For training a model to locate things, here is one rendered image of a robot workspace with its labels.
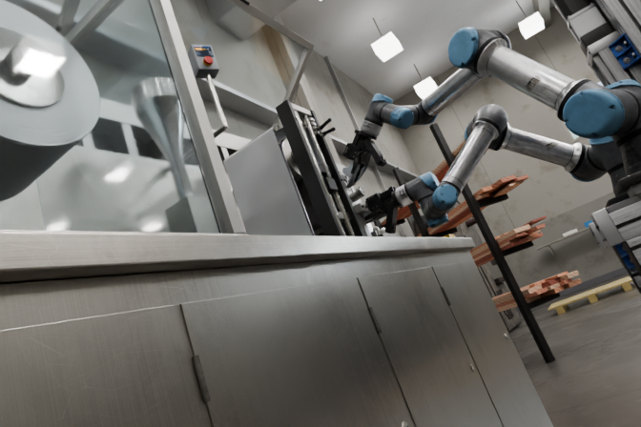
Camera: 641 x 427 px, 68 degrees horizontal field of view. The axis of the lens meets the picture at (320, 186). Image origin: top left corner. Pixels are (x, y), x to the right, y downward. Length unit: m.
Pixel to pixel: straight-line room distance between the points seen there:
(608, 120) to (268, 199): 0.99
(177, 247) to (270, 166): 1.00
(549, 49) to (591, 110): 11.41
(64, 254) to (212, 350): 0.23
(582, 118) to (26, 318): 1.17
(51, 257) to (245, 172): 1.19
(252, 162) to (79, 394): 1.22
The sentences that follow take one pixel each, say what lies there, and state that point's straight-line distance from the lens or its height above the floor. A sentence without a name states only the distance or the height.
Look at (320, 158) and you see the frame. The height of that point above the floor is 1.25.
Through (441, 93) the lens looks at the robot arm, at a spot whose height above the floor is 1.36.
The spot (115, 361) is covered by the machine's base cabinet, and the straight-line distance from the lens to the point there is 0.57.
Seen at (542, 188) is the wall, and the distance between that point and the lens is 11.91.
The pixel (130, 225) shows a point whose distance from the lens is 0.72.
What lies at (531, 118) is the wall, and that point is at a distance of 12.22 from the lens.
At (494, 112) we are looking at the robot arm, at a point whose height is 1.23.
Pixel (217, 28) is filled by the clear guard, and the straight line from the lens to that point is 1.91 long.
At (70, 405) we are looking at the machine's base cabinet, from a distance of 0.54.
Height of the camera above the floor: 0.70
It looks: 18 degrees up
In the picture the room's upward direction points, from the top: 21 degrees counter-clockwise
